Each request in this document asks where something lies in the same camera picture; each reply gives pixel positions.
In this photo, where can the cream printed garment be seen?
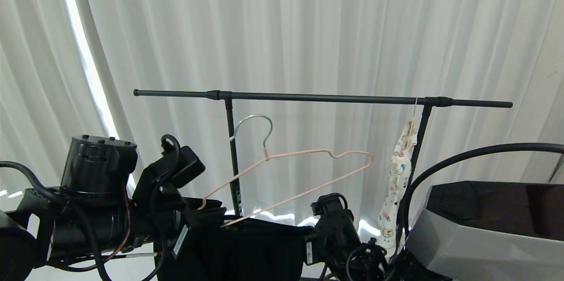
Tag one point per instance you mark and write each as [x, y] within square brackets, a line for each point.
[396, 184]

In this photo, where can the black t-shirt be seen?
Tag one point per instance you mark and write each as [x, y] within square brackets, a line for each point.
[242, 254]

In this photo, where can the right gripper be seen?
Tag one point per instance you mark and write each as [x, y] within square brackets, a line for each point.
[335, 241]

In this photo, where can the white curtain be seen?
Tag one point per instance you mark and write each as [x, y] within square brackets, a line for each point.
[308, 30]

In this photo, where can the black clothes rack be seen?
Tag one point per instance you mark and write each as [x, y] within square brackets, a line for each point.
[330, 98]

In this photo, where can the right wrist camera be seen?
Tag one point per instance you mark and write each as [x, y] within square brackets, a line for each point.
[330, 206]

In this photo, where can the pink clothes hanger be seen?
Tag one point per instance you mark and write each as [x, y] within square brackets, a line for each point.
[252, 116]
[416, 107]

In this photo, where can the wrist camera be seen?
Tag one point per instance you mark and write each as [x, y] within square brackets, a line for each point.
[330, 206]
[187, 166]

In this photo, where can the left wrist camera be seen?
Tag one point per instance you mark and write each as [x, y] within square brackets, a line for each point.
[187, 166]

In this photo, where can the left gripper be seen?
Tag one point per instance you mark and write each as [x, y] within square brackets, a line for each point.
[202, 212]

